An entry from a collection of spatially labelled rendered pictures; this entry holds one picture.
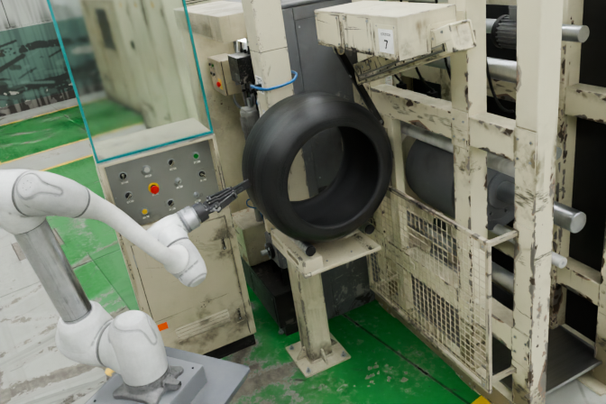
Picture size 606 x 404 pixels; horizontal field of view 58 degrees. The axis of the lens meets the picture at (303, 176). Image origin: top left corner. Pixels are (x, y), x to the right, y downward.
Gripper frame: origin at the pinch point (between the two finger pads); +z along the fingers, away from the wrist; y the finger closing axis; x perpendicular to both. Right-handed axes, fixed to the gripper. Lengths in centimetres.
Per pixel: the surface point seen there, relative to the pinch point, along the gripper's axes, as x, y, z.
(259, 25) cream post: -45, 26, 41
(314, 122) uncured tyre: -13.4, -12.4, 33.1
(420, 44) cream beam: -28, -35, 71
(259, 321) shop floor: 122, 78, -17
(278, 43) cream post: -35, 27, 45
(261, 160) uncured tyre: -8.2, -6.7, 10.2
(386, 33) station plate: -35, -29, 63
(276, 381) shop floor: 119, 27, -27
